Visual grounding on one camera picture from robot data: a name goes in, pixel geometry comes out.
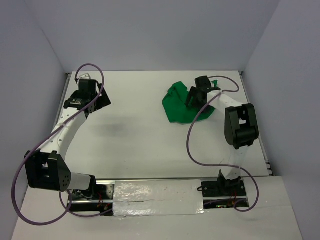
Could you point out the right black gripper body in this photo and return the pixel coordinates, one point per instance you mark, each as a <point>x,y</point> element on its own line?
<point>200,105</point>

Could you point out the green t-shirt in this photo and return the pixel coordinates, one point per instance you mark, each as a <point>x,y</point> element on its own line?
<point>174,105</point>

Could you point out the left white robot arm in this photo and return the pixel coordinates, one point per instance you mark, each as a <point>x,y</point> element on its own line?
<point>46,168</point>

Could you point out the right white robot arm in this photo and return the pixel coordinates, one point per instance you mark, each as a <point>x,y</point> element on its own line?
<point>240,124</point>

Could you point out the silver tape covered panel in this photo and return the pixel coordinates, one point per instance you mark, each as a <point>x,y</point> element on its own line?
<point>157,198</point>

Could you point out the aluminium table frame rail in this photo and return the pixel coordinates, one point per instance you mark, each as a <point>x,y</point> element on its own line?
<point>268,165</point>

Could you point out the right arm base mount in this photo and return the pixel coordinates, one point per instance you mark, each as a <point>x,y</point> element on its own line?
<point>223,193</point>

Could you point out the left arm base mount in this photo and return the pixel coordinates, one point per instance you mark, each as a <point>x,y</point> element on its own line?
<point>99,200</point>

